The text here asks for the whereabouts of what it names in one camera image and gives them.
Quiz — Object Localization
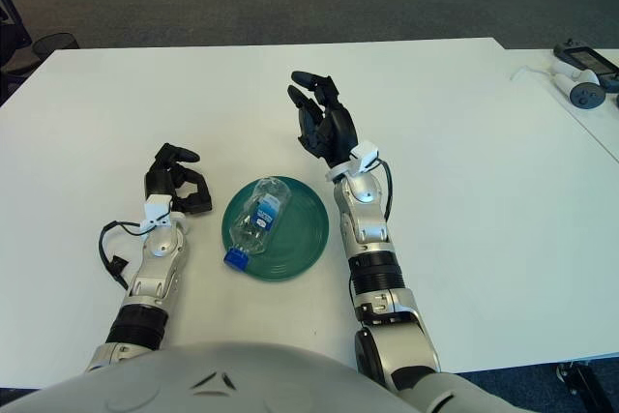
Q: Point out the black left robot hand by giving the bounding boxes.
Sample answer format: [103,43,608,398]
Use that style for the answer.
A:
[143,142,215,216]

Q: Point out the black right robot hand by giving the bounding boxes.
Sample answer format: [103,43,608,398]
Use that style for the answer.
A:
[286,70,360,168]

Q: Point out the clear bottle with blue cap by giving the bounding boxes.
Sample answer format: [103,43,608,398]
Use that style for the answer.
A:
[222,175,293,273]

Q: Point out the green round plate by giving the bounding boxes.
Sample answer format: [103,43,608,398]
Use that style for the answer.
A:
[221,175,331,282]

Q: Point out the black mesh wastebasket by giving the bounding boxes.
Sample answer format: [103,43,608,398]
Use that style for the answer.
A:
[32,33,80,61]

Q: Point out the silver robot torso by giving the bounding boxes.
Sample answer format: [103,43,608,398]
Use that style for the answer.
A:
[0,342,402,413]

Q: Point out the black office chair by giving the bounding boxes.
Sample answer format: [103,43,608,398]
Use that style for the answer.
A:
[0,0,35,100]

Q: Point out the white and grey controller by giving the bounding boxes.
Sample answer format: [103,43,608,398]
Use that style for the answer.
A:
[550,61,608,109]

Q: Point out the black handheld device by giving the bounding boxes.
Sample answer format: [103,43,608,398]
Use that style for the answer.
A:
[553,39,619,93]

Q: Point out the black table base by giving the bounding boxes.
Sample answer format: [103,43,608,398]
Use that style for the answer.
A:
[555,362,619,407]

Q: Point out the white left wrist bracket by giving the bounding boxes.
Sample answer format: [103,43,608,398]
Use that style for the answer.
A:
[139,194,188,235]

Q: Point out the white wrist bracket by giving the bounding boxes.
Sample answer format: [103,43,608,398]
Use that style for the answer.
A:
[139,194,188,235]
[324,140,382,183]

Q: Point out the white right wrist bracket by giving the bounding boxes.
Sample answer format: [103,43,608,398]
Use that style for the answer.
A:
[324,140,382,183]

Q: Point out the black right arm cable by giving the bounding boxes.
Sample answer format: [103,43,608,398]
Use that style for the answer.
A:
[376,159,394,225]

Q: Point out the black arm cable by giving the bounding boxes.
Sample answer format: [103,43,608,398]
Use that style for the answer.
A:
[376,159,394,225]
[98,220,156,291]

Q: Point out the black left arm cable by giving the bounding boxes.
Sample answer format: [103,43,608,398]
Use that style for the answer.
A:
[98,220,156,291]

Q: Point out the white cable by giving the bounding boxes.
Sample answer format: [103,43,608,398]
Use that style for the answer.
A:
[511,66,557,87]

